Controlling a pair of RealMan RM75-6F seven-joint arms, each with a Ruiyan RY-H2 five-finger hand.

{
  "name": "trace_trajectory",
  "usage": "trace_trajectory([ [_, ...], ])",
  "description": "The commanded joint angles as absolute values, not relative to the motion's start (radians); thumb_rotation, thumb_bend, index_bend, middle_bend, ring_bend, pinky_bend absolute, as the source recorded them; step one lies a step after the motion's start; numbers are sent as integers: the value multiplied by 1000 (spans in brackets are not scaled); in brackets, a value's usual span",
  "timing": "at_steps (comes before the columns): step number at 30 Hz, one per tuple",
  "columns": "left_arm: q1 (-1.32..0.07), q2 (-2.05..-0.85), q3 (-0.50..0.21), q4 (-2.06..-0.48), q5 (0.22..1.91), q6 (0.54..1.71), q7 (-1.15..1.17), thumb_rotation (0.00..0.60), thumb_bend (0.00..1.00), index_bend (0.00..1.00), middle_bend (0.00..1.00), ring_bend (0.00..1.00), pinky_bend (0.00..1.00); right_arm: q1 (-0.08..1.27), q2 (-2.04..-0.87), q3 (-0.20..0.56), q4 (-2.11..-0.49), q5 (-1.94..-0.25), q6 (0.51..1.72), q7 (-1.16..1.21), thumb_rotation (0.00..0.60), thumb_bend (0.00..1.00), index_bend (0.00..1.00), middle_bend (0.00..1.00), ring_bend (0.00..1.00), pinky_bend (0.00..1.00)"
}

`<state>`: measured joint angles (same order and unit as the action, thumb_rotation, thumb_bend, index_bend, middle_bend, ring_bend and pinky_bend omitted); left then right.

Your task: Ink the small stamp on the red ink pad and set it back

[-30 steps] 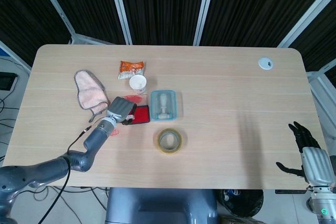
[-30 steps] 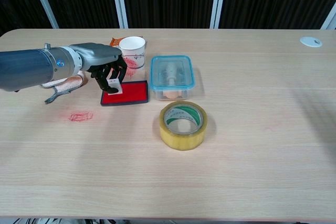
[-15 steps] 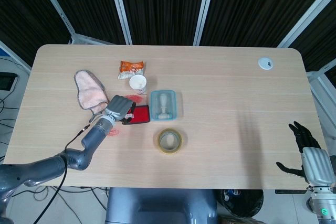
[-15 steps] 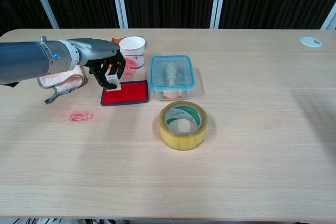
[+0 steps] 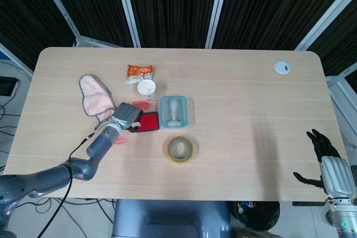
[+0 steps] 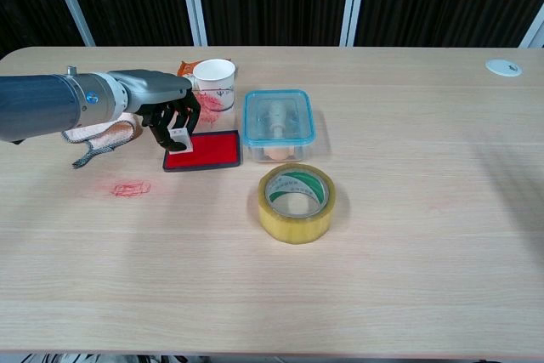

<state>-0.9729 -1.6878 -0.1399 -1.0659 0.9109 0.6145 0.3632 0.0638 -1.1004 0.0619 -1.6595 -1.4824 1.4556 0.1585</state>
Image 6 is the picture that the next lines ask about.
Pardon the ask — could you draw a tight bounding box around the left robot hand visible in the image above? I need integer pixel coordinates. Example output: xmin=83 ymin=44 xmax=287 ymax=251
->
xmin=108 ymin=69 xmax=201 ymax=156

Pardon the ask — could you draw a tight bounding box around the red and white stamp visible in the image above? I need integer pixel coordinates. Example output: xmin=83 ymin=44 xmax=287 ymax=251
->
xmin=167 ymin=128 xmax=193 ymax=155

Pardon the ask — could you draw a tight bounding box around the orange snack packet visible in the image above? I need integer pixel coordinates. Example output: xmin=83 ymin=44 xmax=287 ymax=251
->
xmin=176 ymin=59 xmax=233 ymax=79

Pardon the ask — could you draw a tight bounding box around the white paper cup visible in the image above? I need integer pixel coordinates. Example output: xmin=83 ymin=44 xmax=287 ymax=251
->
xmin=192 ymin=58 xmax=237 ymax=111

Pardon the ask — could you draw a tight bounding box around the pink towel grey trim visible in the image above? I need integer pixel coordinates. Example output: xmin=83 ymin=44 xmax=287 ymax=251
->
xmin=61 ymin=111 xmax=141 ymax=169

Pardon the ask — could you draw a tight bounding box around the red ink pad clear lid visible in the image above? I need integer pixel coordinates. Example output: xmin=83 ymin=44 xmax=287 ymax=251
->
xmin=162 ymin=89 xmax=242 ymax=173

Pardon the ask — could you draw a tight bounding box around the beige plastic fitting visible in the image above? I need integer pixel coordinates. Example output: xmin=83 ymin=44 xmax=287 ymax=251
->
xmin=255 ymin=101 xmax=298 ymax=162

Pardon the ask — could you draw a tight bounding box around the clear container blue rim lid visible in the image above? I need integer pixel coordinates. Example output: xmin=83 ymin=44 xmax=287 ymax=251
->
xmin=241 ymin=88 xmax=319 ymax=165

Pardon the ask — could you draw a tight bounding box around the yellowish packing tape roll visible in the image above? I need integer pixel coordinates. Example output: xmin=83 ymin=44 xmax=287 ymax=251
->
xmin=258 ymin=162 xmax=337 ymax=246

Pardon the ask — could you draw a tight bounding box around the white partition frame post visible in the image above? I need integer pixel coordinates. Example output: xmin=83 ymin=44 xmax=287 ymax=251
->
xmin=518 ymin=12 xmax=544 ymax=48
xmin=177 ymin=0 xmax=209 ymax=47
xmin=44 ymin=0 xmax=97 ymax=48
xmin=339 ymin=0 xmax=369 ymax=48

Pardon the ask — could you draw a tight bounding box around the white cable grommet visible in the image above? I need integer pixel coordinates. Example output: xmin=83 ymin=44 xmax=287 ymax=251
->
xmin=484 ymin=58 xmax=523 ymax=78

